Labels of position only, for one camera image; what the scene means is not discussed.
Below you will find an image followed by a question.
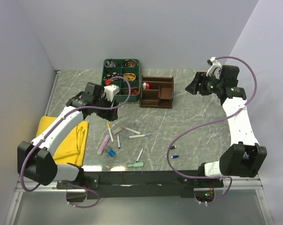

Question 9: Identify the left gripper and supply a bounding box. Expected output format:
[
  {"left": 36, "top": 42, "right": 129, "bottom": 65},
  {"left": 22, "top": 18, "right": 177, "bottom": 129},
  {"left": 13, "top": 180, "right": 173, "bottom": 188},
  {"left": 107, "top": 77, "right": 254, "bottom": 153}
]
[{"left": 93, "top": 94, "right": 119, "bottom": 121}]

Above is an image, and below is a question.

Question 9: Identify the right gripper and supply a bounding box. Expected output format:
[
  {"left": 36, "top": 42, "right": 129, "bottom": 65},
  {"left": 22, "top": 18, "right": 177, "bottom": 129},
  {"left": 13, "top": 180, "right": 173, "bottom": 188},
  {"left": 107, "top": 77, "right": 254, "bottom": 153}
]
[{"left": 184, "top": 72, "right": 223, "bottom": 96}]

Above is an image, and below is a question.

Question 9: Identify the orange capped white pen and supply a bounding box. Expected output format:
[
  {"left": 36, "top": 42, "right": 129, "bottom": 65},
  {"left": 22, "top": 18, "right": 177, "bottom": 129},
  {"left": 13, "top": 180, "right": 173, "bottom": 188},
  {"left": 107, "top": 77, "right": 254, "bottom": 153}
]
[{"left": 121, "top": 126, "right": 142, "bottom": 135}]

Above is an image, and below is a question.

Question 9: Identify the brown wooden desk organizer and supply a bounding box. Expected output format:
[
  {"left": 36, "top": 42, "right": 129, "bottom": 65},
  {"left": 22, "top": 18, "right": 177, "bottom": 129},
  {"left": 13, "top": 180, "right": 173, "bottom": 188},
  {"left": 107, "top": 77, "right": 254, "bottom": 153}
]
[{"left": 139, "top": 76, "right": 174, "bottom": 108}]

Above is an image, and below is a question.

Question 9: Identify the lilac pastel highlighter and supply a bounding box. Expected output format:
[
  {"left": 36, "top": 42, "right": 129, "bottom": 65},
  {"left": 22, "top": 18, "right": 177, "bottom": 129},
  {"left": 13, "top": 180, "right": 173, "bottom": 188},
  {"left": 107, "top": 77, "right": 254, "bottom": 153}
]
[{"left": 97, "top": 135, "right": 110, "bottom": 155}]

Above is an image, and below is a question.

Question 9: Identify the blue capped white pen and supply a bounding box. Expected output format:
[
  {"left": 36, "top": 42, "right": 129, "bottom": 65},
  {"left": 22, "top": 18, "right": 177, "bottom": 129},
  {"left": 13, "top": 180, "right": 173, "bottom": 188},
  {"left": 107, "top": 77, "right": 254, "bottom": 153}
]
[{"left": 129, "top": 133, "right": 151, "bottom": 139}]

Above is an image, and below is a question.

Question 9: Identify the pink black highlighter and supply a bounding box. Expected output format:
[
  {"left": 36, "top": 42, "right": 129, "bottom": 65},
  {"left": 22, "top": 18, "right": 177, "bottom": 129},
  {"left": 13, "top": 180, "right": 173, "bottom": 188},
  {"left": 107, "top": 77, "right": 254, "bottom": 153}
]
[{"left": 145, "top": 83, "right": 150, "bottom": 90}]

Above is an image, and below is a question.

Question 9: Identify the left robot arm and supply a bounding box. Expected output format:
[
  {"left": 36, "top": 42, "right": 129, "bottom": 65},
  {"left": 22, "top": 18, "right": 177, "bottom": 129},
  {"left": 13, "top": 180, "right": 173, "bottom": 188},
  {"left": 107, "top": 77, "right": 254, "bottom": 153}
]
[{"left": 17, "top": 82, "right": 120, "bottom": 188}]

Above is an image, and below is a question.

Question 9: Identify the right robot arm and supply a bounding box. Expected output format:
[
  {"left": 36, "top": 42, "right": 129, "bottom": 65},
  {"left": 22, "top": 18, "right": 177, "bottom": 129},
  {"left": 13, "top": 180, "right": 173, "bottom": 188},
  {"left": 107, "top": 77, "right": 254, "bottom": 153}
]
[{"left": 185, "top": 65, "right": 267, "bottom": 187}]

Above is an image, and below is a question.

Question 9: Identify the yellow capped white pen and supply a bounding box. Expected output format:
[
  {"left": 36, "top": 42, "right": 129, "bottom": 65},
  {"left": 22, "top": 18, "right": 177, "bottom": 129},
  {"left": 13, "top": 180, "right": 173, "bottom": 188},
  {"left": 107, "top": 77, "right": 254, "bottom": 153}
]
[{"left": 107, "top": 123, "right": 115, "bottom": 143}]

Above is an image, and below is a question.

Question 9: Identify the small grey eraser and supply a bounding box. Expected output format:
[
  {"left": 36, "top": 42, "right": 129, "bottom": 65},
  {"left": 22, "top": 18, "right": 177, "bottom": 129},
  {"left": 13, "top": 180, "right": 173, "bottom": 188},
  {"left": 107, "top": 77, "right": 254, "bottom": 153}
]
[{"left": 112, "top": 127, "right": 122, "bottom": 135}]

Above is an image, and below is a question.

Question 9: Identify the short blue tipped pen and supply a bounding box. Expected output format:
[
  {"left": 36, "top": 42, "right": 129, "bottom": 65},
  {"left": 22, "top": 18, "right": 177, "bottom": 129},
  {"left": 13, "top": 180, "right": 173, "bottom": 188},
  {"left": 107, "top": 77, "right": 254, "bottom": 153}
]
[{"left": 117, "top": 134, "right": 121, "bottom": 149}]

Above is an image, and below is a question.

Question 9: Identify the blue capped glue stick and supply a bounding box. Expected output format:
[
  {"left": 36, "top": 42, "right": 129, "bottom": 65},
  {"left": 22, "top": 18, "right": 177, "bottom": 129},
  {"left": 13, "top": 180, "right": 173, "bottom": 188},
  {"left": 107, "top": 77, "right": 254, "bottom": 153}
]
[{"left": 104, "top": 145, "right": 116, "bottom": 158}]

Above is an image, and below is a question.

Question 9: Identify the green compartment tray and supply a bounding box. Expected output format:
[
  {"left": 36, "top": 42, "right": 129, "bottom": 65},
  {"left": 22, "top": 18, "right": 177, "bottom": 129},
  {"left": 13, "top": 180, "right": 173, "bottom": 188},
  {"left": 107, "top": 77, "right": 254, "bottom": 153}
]
[{"left": 101, "top": 59, "right": 141, "bottom": 103}]

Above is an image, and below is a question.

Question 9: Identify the uncapped white marker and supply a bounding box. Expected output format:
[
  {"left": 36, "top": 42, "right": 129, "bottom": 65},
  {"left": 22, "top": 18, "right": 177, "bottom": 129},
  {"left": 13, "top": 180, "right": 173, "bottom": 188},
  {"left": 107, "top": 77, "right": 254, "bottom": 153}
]
[{"left": 136, "top": 148, "right": 144, "bottom": 162}]

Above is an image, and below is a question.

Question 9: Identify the yellow cloth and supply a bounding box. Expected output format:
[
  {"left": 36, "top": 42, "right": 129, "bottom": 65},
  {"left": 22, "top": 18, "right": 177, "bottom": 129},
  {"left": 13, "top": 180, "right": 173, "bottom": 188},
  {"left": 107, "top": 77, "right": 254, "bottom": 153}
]
[{"left": 35, "top": 116, "right": 89, "bottom": 167}]

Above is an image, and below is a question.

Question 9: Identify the short mint green highlighter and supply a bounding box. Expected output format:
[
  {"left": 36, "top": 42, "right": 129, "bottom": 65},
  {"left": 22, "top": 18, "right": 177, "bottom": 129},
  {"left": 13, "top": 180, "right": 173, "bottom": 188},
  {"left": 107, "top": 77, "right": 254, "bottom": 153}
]
[{"left": 127, "top": 162, "right": 144, "bottom": 168}]

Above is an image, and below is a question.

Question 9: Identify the black base bar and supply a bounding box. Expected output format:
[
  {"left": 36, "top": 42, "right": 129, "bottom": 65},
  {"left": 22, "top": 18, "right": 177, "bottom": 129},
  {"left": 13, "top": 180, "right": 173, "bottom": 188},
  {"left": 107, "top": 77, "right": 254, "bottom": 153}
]
[{"left": 56, "top": 170, "right": 224, "bottom": 200}]

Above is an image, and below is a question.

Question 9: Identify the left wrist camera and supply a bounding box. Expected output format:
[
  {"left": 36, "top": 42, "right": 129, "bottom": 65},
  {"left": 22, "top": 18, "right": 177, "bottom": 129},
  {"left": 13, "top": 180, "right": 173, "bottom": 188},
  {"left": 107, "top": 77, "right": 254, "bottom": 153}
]
[{"left": 104, "top": 80, "right": 120, "bottom": 102}]

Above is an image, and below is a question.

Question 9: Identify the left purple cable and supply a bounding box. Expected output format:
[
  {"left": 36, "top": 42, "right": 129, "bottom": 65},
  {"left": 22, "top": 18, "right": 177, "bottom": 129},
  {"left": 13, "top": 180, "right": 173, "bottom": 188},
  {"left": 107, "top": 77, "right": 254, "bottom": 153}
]
[{"left": 20, "top": 75, "right": 132, "bottom": 209}]

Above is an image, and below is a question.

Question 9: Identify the purple cable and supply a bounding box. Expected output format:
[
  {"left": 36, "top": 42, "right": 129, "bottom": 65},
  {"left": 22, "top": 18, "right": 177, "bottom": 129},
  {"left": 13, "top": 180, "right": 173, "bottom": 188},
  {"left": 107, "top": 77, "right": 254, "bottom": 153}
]
[
  {"left": 166, "top": 56, "right": 258, "bottom": 205},
  {"left": 20, "top": 75, "right": 132, "bottom": 209}
]

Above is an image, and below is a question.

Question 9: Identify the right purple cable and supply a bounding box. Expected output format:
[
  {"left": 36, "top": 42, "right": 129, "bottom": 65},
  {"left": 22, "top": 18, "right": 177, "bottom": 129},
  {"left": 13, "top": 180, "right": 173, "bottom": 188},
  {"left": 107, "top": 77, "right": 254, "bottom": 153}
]
[{"left": 166, "top": 56, "right": 258, "bottom": 205}]

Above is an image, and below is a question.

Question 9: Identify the aluminium rail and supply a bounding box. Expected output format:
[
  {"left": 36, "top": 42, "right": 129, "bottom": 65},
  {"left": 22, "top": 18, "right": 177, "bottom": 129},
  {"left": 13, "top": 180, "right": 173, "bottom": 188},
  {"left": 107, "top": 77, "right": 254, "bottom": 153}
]
[{"left": 15, "top": 177, "right": 263, "bottom": 192}]

